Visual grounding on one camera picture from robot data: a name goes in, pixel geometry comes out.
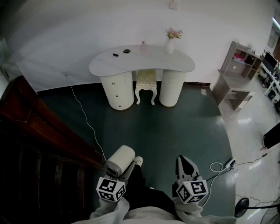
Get dark green floor mat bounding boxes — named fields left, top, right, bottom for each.
left=36, top=84, right=238, bottom=224

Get grey door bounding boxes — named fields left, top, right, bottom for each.
left=0, top=37, right=12, bottom=88

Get white kidney-shaped vanity desk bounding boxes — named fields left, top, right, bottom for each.
left=88, top=44, right=196, bottom=111

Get grey wooden shelf desk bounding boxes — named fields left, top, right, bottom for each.
left=211, top=41, right=263, bottom=111

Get person's left forearm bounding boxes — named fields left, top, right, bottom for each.
left=89, top=196, right=130, bottom=221

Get dark wooden bed frame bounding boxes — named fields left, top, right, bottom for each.
left=0, top=75, right=105, bottom=224

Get thin white cable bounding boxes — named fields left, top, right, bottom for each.
left=65, top=74, right=108, bottom=164

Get person's legs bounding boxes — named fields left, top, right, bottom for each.
left=122, top=163, right=177, bottom=213

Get black computer monitor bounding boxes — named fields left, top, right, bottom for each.
left=262, top=52, right=278, bottom=74

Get person's right forearm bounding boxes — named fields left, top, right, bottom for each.
left=174, top=200, right=238, bottom=224

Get white power strip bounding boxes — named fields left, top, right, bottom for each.
left=223, top=157, right=237, bottom=169

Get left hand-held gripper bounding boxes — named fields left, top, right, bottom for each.
left=97, top=161, right=137, bottom=202

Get white vase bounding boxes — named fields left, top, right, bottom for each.
left=165, top=38, right=175, bottom=54

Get pink flower bouquet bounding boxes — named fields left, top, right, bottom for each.
left=165, top=27, right=183, bottom=40

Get thin black cable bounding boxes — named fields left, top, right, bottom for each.
left=234, top=150, right=280, bottom=166

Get looped white cable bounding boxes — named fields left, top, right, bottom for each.
left=199, top=161, right=228, bottom=206

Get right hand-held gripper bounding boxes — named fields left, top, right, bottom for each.
left=171, top=154, right=208, bottom=205

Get black box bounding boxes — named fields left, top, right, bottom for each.
left=262, top=126, right=280, bottom=151

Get white office desk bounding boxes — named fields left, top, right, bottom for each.
left=259, top=65, right=280, bottom=97

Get white carved stool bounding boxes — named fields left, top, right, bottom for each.
left=135, top=70, right=157, bottom=106

